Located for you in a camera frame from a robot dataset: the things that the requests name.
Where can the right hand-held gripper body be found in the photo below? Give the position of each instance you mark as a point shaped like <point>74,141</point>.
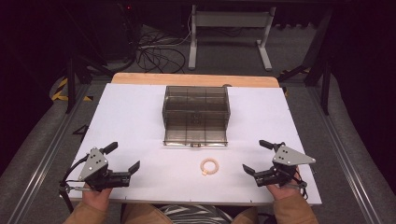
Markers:
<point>288,161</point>

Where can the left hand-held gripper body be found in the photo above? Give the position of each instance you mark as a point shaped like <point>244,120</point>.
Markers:
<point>93,165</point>

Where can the smoky transparent drawer box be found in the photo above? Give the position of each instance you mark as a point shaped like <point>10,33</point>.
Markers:
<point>196,115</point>

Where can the person's right hand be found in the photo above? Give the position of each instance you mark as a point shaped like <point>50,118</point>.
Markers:
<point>281,191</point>

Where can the person's left hand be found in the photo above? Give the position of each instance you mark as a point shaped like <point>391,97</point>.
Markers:
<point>95,197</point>

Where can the white table board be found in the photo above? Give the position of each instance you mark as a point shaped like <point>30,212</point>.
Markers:
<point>130,124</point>

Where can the black table clamp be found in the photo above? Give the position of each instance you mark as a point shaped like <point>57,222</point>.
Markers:
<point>81,129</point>

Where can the striped cloth on person's lap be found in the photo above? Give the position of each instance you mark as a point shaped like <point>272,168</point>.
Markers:
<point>194,214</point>

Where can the yellow black hazard tape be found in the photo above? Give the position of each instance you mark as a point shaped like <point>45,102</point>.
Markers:
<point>60,91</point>

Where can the black tripod stand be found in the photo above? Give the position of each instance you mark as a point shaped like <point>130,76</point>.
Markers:
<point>74,73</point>

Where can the black metal stand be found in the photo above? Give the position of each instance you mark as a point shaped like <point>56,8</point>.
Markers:
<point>317,65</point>

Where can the black equipment cabinet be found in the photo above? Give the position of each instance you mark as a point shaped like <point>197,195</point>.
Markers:
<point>116,28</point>

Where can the aluminium floor rail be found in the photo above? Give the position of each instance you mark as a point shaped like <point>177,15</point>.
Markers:
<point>46,161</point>
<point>342,155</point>

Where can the white metal stand frame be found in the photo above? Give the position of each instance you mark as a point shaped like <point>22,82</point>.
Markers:
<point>230,19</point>

